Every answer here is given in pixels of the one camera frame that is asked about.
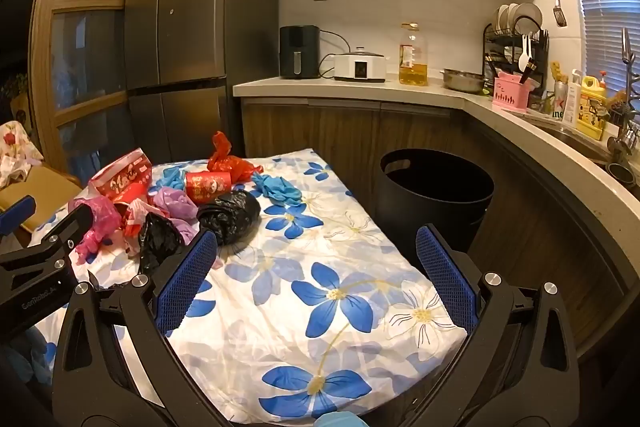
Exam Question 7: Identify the black dish rack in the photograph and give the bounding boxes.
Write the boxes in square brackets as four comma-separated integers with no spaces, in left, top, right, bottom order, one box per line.
[482,4,550,95]

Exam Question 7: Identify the red plastic bag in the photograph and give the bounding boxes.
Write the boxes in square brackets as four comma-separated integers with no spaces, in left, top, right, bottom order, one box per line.
[207,131,265,184]

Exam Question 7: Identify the small black plastic bag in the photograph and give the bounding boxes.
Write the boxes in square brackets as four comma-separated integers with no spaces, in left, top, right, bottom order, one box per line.
[137,212,186,278]

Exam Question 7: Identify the black power cable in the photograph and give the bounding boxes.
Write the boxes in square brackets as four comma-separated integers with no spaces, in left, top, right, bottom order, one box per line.
[317,29,353,78]

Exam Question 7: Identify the black air fryer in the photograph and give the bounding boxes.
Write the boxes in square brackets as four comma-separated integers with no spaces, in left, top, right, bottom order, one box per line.
[279,25,321,79]

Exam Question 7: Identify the pink plastic bag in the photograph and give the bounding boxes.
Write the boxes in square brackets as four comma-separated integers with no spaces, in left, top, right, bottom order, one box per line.
[69,196,123,264]

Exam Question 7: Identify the wooden chair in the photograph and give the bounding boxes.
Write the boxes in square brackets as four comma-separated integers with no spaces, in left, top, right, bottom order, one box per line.
[0,164,83,233]

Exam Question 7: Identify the steel bowl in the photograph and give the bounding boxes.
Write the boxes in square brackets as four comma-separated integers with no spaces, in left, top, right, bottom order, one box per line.
[440,68,491,94]

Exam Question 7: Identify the cooking oil bottle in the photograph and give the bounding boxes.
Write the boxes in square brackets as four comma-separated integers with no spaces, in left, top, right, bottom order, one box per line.
[398,23,430,86]

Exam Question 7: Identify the wooden glass door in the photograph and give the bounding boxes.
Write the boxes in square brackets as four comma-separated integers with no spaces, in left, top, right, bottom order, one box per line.
[30,0,173,188]

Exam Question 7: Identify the steel faucet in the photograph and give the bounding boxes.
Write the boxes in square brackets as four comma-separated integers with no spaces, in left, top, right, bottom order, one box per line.
[607,27,640,158]

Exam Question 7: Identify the white plastic spoon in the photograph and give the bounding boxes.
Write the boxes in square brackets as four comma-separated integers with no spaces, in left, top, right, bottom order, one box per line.
[517,34,533,72]

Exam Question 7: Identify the large black plastic bag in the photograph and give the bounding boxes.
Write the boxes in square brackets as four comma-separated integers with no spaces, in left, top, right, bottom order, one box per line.
[196,191,262,248]

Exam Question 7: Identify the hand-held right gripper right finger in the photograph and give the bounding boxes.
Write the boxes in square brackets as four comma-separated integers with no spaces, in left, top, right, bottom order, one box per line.
[415,223,583,427]

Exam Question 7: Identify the wire sink basket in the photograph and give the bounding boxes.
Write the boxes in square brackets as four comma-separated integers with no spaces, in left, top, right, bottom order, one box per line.
[607,89,633,125]

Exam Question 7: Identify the purple plastic bag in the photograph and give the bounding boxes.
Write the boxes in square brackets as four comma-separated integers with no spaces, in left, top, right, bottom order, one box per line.
[150,186,201,244]

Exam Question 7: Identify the red white crumpled wrapper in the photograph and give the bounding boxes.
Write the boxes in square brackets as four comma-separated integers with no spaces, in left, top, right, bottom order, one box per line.
[114,184,161,255]

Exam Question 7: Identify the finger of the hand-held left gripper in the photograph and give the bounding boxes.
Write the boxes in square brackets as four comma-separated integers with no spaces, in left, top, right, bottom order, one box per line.
[0,202,96,280]
[0,196,37,238]

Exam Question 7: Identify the window blinds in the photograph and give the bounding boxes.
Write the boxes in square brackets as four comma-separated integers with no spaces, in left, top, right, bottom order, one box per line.
[552,0,640,108]

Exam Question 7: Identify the yellow detergent bottle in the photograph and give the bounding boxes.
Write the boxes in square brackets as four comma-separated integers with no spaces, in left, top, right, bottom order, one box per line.
[577,76,608,140]

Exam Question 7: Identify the person's left hand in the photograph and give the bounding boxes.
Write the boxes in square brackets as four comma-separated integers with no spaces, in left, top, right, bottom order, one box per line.
[0,327,57,388]

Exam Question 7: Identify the floral tablecloth table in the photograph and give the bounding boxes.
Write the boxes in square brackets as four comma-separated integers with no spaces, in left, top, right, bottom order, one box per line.
[30,148,468,425]

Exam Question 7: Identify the dark grey refrigerator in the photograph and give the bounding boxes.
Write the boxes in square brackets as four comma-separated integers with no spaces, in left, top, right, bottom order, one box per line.
[122,0,281,162]

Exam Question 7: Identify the white electric cooker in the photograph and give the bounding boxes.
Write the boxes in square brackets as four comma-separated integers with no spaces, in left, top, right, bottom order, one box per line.
[333,48,388,82]

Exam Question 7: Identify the white plastic bottle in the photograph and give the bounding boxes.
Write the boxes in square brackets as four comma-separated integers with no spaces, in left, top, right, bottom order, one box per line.
[562,69,583,128]

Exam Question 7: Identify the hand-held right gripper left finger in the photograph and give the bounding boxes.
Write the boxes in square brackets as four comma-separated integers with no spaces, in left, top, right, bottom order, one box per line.
[50,229,221,427]

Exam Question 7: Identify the beer can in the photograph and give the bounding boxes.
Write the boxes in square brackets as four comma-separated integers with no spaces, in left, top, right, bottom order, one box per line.
[552,82,568,120]

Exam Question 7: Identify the small steel pot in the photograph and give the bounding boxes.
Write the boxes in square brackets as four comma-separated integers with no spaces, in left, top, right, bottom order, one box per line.
[606,162,636,185]

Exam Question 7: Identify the red floral cloth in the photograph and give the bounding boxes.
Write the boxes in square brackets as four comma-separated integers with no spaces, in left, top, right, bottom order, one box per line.
[0,121,43,188]

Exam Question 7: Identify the steel sink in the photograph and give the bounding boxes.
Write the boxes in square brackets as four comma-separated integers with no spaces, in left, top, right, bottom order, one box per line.
[520,107,616,162]

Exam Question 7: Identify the red paper cup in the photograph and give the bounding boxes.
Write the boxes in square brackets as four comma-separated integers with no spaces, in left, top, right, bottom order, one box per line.
[185,171,233,204]

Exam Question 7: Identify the red white snack packet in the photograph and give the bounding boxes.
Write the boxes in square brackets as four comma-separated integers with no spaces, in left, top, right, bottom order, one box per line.
[89,148,153,202]

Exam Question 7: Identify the pink utensil holder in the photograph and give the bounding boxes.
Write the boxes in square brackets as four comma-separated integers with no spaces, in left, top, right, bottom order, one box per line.
[492,74,535,112]

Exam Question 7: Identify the black trash bin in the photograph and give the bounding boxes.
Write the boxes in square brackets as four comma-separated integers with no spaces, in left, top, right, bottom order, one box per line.
[375,149,496,268]

